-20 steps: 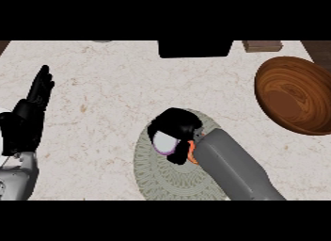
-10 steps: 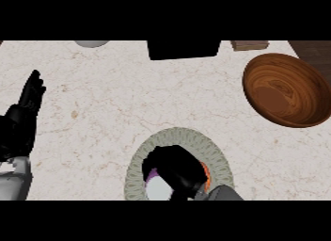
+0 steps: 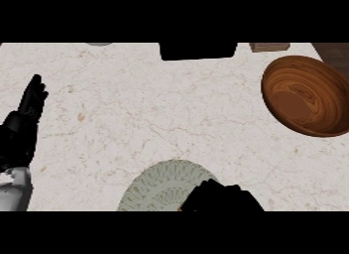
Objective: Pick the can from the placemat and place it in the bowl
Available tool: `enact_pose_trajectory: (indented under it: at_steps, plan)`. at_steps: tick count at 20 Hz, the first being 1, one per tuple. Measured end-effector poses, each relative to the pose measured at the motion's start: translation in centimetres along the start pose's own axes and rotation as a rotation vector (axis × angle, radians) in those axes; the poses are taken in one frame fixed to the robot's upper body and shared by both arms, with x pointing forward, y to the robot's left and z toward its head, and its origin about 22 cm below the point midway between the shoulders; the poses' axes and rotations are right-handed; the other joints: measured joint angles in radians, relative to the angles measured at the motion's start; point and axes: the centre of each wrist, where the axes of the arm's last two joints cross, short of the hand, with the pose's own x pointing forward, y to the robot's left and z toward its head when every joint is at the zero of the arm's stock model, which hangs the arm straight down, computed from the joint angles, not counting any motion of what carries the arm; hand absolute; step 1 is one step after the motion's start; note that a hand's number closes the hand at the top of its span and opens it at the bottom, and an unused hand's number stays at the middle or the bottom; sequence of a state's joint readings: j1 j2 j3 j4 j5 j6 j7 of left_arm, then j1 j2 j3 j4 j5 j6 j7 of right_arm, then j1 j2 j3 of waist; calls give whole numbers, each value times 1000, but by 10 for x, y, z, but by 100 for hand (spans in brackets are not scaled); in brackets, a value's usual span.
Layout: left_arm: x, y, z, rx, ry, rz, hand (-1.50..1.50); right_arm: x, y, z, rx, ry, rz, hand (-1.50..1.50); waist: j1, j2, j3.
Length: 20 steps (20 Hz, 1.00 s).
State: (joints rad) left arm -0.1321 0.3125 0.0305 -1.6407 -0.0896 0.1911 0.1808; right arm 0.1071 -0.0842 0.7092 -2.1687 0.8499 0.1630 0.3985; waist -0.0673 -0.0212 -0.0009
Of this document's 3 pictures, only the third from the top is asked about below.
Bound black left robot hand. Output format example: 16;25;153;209
0;73;50;174

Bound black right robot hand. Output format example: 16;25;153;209
180;178;264;212

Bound round grey-green patterned placemat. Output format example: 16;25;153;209
115;159;220;212

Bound brown wooden bowl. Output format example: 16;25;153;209
259;55;349;138

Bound black box-shaped appliance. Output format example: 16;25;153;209
158;42;239;62

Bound brown wooden block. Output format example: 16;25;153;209
248;42;290;54

